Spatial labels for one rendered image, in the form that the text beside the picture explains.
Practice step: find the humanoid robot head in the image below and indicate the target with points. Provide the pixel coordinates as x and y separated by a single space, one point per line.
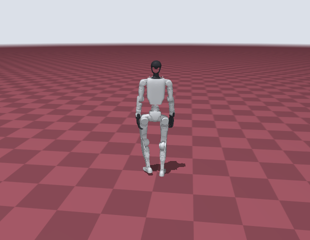
156 64

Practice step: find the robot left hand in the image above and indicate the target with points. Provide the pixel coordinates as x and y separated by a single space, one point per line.
138 121

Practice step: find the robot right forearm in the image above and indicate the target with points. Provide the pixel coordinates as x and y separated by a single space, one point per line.
171 107

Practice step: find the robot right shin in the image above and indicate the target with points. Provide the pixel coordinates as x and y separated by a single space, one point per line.
162 156

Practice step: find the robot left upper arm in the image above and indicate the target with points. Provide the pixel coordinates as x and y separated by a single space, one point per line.
141 89

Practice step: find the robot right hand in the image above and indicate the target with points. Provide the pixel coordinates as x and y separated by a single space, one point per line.
171 120

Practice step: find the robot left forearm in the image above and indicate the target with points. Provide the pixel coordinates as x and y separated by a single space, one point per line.
138 107

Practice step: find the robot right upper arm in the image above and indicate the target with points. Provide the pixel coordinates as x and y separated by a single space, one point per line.
169 85

